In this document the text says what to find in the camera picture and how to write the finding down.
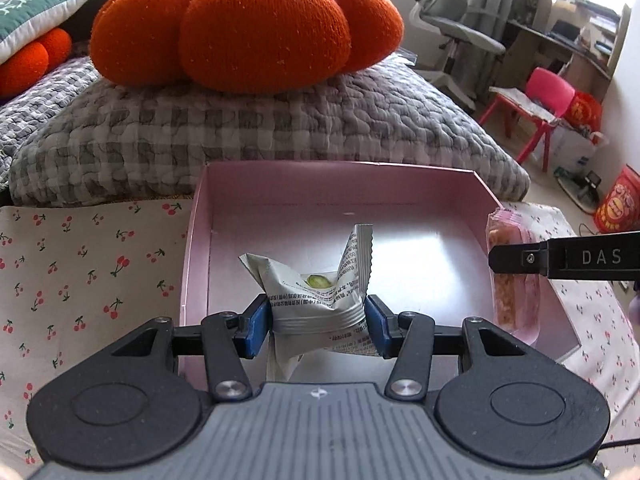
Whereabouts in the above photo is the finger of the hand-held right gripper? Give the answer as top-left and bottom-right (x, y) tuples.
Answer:
(488, 240), (551, 276)

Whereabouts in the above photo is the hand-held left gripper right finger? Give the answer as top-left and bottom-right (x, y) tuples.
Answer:
(364, 294), (531, 401)

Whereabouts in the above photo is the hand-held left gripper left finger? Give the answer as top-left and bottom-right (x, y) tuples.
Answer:
(112, 294), (273, 403)

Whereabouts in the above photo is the pink snack bar packet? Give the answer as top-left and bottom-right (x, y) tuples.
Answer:
(486, 207), (543, 346)

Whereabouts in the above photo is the white grey snack packet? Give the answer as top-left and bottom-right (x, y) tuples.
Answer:
(238, 223), (380, 383)

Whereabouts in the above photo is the pink cardboard box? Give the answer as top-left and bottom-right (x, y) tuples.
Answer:
(178, 161), (581, 391)

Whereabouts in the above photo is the red snack bag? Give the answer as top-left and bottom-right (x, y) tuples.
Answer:
(594, 165), (640, 233)

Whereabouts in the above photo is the black floor device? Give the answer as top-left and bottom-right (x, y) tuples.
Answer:
(554, 167), (602, 211)

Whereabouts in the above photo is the white cardboard box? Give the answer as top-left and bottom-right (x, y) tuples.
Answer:
(530, 125), (607, 176)

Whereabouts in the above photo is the red gift bag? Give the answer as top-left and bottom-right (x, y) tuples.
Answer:
(565, 91), (603, 131)

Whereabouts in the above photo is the newspaper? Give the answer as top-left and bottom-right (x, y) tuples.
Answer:
(489, 86), (558, 123)

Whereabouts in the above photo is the pink plastic chair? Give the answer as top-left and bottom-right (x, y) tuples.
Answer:
(479, 67), (576, 171)

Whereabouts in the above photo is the cherry print sheet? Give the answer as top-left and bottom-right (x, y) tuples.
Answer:
(0, 199), (640, 480)

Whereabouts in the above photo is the grey checkered quilt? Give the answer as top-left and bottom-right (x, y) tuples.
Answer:
(9, 52), (531, 208)

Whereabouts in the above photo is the wooden desk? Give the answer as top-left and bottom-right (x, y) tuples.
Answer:
(500, 0), (631, 81)

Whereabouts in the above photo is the grey office chair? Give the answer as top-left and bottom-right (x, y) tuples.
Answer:
(407, 0), (507, 111)

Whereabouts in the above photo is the large orange pumpkin cushion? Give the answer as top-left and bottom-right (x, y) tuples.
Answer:
(90, 0), (405, 95)

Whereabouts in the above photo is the grey checkered pillow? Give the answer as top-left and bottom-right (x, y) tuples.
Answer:
(0, 55), (101, 191)

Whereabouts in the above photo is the small orange cushion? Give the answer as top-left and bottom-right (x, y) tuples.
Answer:
(0, 27), (73, 98)

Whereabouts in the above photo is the green snowflake pillow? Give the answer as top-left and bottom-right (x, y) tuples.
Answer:
(0, 0), (101, 63)

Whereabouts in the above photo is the black cable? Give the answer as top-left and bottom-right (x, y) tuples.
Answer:
(597, 437), (640, 453)

